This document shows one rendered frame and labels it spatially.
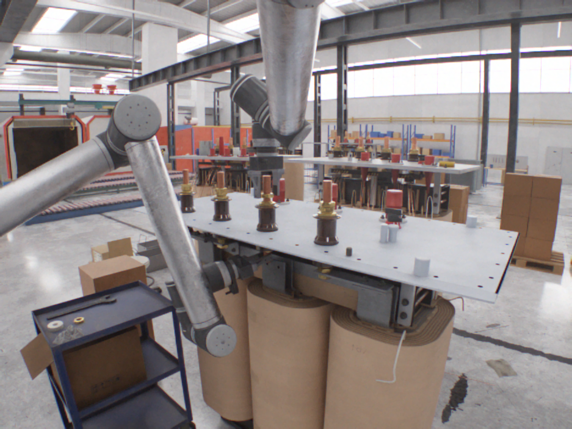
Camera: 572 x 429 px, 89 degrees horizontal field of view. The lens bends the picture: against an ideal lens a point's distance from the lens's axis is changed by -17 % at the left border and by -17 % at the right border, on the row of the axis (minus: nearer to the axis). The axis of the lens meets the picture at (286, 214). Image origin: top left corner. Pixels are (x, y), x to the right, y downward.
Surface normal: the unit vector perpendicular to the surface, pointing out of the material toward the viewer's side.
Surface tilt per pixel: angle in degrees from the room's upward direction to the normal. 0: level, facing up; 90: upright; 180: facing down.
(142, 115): 74
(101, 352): 90
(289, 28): 163
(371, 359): 90
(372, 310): 90
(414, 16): 90
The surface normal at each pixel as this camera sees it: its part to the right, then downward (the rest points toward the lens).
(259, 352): -0.62, 0.16
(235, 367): 0.13, 0.20
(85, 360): 0.76, 0.14
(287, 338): -0.44, 0.18
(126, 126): 0.50, -0.01
